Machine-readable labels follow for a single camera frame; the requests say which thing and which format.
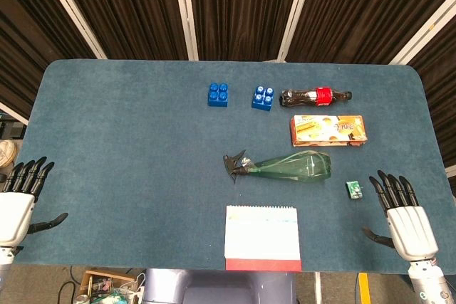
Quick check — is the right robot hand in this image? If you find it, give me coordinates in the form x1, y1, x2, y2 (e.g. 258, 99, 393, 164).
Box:
362, 170, 440, 261

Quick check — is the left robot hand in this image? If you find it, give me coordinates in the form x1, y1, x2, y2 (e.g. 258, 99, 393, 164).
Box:
0, 156, 69, 248

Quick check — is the green spray bottle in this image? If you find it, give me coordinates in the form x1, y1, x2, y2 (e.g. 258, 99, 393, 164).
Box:
223, 150, 332, 184

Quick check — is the cola bottle red label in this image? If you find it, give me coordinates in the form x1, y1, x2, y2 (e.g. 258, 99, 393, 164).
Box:
279, 87, 353, 108

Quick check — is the beige round object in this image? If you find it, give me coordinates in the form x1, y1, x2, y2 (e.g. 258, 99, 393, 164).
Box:
0, 140, 18, 169

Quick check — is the small green packet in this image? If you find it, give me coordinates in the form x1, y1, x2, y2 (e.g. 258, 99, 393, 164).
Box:
345, 180, 364, 201

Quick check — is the black equipment rack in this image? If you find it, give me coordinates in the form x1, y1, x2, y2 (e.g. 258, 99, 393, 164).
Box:
0, 111, 26, 140

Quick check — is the white table leg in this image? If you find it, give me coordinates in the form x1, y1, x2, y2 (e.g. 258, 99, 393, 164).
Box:
313, 271, 323, 304

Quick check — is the blue table cloth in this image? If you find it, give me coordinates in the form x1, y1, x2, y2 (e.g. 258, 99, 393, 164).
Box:
10, 60, 456, 276

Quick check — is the wooden box of clutter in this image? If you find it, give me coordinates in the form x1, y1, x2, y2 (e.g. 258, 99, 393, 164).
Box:
73, 270, 147, 304

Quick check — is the orange snack box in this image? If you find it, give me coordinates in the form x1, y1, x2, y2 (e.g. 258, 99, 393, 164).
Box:
291, 115, 370, 148

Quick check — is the white desk calendar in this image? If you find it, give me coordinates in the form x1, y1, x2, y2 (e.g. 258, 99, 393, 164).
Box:
224, 205, 303, 272

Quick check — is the blue toy brick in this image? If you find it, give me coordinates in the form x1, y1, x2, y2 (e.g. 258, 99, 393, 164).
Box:
207, 83, 229, 108
251, 85, 275, 110

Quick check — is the grey robot torso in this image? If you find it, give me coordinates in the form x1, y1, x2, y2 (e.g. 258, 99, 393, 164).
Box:
142, 268, 299, 304

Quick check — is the dark brown pleated curtain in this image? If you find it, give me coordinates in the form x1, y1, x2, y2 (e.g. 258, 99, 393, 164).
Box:
0, 0, 456, 191

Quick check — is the black floor cable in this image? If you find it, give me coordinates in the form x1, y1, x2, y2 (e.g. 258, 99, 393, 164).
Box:
58, 266, 86, 304

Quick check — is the white frame post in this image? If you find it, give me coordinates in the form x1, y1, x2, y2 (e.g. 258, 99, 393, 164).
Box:
34, 0, 108, 60
171, 0, 200, 61
276, 0, 318, 63
388, 0, 456, 65
0, 101, 29, 126

